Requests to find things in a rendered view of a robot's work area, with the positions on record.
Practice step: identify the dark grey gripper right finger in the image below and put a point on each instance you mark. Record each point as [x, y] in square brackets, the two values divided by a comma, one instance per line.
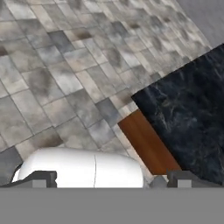
[180, 176]

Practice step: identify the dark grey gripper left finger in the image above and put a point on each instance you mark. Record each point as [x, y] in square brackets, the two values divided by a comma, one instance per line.
[43, 176]

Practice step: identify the brown wooden counter cabinet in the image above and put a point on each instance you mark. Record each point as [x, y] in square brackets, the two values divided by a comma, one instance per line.
[145, 140]

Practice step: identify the white rounded object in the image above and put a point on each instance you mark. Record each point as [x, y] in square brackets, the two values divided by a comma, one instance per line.
[87, 167]

